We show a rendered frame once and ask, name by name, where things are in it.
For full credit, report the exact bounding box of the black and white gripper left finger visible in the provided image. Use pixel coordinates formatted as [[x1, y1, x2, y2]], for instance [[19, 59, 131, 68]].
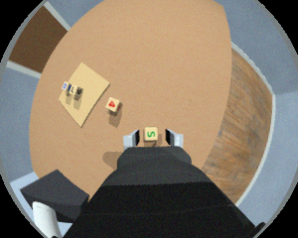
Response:
[[123, 130, 140, 151]]

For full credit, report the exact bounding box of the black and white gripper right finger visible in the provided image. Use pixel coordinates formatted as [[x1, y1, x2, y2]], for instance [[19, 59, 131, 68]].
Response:
[[166, 129, 183, 149]]

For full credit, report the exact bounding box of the tan flat mat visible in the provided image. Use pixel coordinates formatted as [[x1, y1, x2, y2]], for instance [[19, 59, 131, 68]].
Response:
[[59, 63, 110, 127]]

